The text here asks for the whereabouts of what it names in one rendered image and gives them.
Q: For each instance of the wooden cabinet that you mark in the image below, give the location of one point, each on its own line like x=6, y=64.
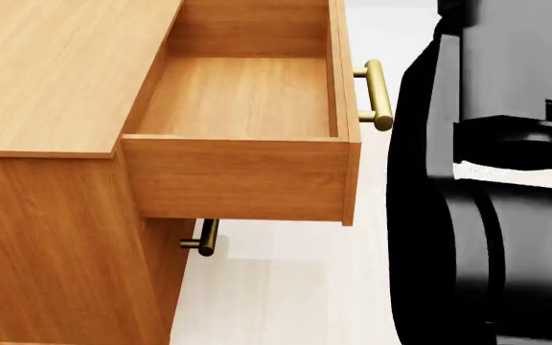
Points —
x=41, y=108

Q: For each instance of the open wooden drawer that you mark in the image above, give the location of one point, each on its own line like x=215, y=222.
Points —
x=237, y=172

